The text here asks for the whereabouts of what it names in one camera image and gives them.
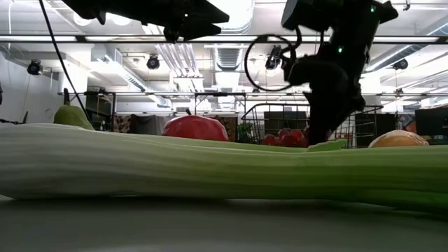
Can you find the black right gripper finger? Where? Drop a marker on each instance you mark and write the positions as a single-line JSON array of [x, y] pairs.
[[322, 129]]

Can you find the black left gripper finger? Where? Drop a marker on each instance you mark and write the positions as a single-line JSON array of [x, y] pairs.
[[204, 19]]

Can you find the red grape bunch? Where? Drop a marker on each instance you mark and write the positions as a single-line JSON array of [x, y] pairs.
[[285, 138]]

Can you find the yellow orange mango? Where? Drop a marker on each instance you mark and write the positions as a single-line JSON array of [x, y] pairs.
[[399, 139]]

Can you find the red apple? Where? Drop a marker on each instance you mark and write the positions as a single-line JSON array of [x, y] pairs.
[[196, 127]]

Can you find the green white leek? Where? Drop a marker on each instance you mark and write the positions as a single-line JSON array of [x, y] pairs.
[[210, 168]]

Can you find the green pear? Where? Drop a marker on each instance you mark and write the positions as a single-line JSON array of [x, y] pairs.
[[71, 117]]

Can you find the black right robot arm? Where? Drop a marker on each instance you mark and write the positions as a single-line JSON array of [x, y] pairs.
[[353, 21]]

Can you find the green background plant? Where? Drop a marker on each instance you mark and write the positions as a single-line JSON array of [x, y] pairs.
[[245, 132]]

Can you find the dark screen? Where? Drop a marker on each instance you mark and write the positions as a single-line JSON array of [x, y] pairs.
[[432, 122]]

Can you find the silver ceiling air duct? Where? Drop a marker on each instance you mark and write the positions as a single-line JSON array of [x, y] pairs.
[[227, 57]]

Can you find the black ceiling camera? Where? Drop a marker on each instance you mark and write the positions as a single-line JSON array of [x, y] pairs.
[[400, 64], [153, 62], [34, 67]]

